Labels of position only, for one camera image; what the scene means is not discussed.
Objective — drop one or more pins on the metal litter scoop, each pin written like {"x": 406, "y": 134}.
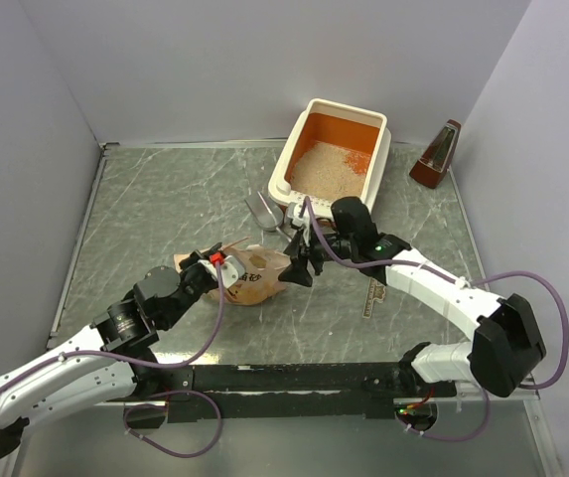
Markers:
{"x": 266, "y": 213}

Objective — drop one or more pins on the white orange litter box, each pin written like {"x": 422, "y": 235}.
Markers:
{"x": 347, "y": 126}

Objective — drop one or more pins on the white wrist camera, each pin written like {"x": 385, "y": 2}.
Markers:
{"x": 297, "y": 216}
{"x": 225, "y": 268}

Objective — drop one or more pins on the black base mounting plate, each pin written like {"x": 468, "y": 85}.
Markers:
{"x": 290, "y": 390}

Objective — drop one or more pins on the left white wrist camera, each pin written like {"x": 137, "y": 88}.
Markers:
{"x": 225, "y": 268}

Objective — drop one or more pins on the peach cat litter bag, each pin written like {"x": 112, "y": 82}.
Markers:
{"x": 260, "y": 280}

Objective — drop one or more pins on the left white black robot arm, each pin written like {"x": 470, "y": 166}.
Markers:
{"x": 111, "y": 357}

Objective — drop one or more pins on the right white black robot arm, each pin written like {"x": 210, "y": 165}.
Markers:
{"x": 503, "y": 343}

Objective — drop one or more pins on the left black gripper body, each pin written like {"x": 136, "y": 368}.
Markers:
{"x": 195, "y": 275}

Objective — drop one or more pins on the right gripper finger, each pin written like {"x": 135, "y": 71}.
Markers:
{"x": 300, "y": 245}
{"x": 297, "y": 271}

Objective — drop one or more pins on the brown wooden metronome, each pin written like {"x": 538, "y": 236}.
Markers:
{"x": 433, "y": 165}

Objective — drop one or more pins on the beige litter granules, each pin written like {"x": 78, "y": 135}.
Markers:
{"x": 330, "y": 172}

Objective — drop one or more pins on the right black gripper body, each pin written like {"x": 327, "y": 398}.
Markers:
{"x": 344, "y": 246}

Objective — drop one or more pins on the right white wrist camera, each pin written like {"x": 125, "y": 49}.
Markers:
{"x": 297, "y": 216}

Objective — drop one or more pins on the aluminium rail frame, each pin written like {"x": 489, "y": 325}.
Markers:
{"x": 83, "y": 393}

